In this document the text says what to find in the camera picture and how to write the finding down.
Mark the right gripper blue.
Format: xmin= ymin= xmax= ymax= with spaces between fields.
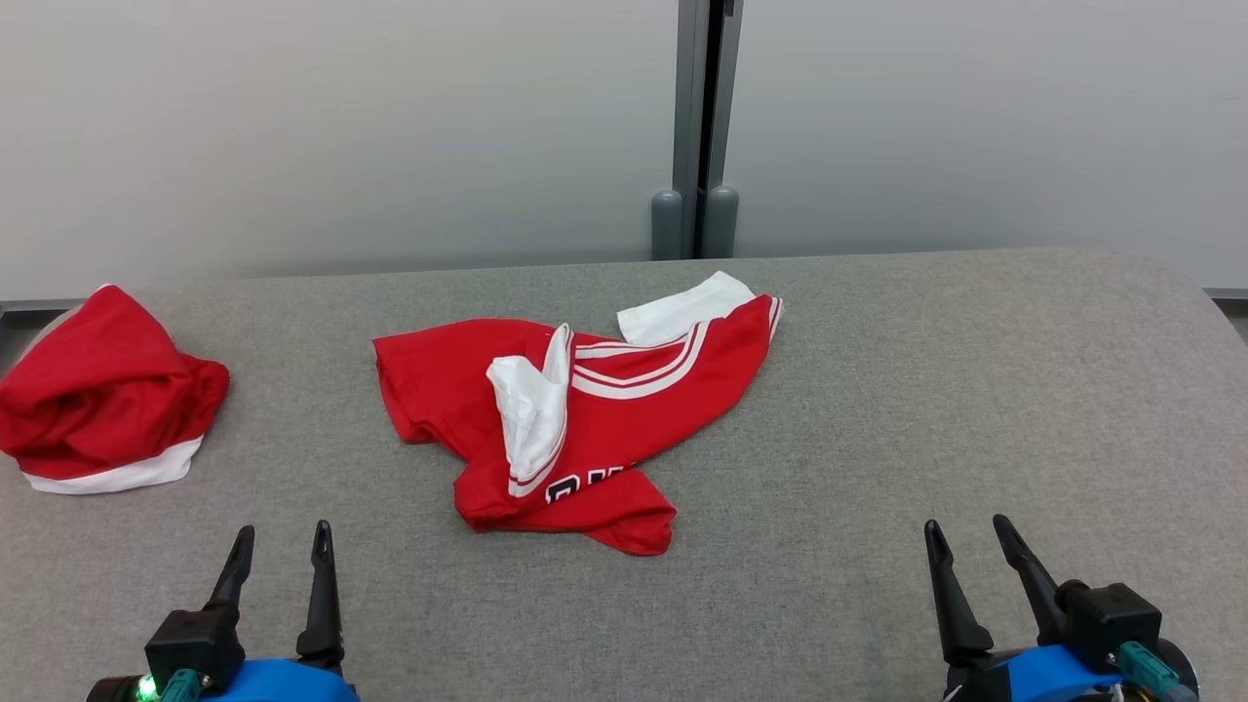
xmin=923 ymin=514 xmax=1122 ymax=702

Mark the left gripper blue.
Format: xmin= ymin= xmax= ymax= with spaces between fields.
xmin=200 ymin=520 xmax=360 ymax=702

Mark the grey wall base rail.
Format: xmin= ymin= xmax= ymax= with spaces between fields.
xmin=0 ymin=296 xmax=91 ymax=321
xmin=1204 ymin=287 xmax=1248 ymax=338

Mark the crumpled red garment, white hem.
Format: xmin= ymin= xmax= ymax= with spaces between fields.
xmin=0 ymin=284 xmax=231 ymax=495

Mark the red shirt with white sleeves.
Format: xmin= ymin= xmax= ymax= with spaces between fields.
xmin=372 ymin=271 xmax=784 ymax=558

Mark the grey cylindrical post cap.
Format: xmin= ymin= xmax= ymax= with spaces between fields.
xmin=704 ymin=185 xmax=740 ymax=259
xmin=650 ymin=189 xmax=685 ymax=261

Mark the grey metal partition post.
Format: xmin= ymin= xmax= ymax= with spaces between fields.
xmin=671 ymin=0 xmax=745 ymax=259

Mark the teal-plug right camera cable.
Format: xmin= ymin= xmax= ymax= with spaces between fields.
xmin=1117 ymin=642 xmax=1183 ymax=702

